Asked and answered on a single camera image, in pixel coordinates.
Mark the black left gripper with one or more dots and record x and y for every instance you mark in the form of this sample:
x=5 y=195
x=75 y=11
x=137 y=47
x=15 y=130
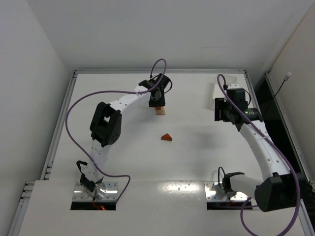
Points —
x=156 y=103

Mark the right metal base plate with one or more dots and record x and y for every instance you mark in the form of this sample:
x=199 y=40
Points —
x=215 y=194

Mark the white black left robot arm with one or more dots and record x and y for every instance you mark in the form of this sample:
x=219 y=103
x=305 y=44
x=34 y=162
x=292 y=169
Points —
x=106 y=126

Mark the white perforated box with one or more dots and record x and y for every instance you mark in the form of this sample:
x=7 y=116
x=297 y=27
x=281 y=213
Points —
x=215 y=91

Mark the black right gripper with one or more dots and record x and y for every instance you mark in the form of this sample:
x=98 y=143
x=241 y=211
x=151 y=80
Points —
x=219 y=109

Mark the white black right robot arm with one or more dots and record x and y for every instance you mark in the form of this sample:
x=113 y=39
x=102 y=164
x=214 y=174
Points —
x=280 y=187

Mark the metal base plate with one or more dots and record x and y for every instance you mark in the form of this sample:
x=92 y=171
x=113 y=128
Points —
x=103 y=192
x=215 y=194

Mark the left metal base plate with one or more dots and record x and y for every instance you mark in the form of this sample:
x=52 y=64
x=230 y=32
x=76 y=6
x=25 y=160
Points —
x=103 y=192

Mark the red-brown triangle wood block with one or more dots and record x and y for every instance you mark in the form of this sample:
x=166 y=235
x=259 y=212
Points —
x=166 y=137

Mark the long light wood block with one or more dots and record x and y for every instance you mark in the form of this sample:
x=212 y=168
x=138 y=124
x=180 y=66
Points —
x=160 y=112

